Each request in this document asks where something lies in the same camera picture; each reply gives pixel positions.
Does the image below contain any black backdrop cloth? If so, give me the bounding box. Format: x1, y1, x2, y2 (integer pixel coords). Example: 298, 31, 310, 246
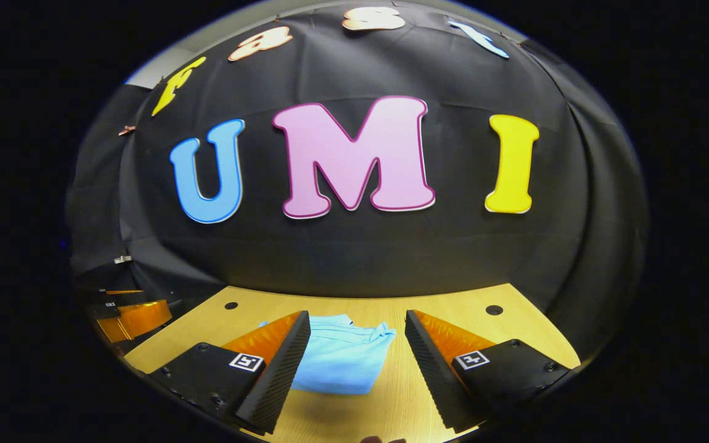
65, 0, 649, 361

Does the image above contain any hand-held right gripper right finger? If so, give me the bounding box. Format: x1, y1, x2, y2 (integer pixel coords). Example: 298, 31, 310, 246
405, 309, 574, 433

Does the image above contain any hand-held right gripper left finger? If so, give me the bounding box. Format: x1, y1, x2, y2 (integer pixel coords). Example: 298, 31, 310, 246
145, 311, 312, 436

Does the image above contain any light blue T-shirt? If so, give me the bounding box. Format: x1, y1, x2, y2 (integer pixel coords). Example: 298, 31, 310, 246
259, 314, 397, 395

